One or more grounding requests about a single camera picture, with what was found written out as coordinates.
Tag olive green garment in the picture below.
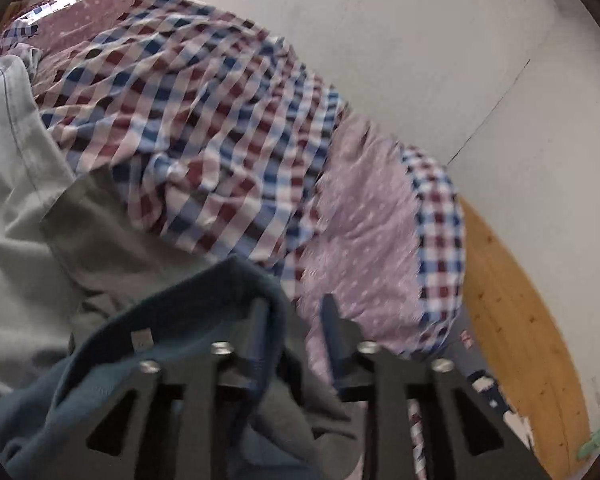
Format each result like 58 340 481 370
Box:
41 168 363 479

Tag dark blue plush pillow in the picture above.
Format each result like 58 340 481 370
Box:
439 310 534 452

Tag grey trousers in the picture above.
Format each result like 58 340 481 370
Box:
0 52 81 396

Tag plaid bed sheet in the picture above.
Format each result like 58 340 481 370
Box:
407 399 427 480

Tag dark teal sweater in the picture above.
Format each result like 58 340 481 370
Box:
0 253 342 480

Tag wooden headboard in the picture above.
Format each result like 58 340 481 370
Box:
460 200 590 479

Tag plaid folded quilt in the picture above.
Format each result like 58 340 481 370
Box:
0 0 467 361

